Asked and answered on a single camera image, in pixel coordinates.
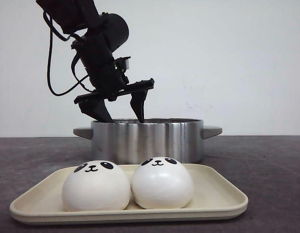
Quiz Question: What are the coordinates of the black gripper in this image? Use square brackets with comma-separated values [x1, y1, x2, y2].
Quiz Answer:
[71, 31, 154, 123]

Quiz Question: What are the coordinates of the panda bun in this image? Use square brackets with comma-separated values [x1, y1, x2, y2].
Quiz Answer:
[62, 160, 130, 211]
[131, 157, 194, 209]

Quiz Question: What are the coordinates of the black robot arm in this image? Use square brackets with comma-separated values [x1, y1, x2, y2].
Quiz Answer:
[37, 0, 155, 123]

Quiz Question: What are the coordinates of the stainless steel steamer pot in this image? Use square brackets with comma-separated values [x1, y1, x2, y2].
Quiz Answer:
[73, 118, 222, 165]

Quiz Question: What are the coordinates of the cream rectangular tray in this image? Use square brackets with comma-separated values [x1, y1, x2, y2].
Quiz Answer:
[10, 164, 248, 225]

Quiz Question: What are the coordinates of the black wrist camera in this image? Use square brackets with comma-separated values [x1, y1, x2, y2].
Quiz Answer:
[115, 56, 131, 85]

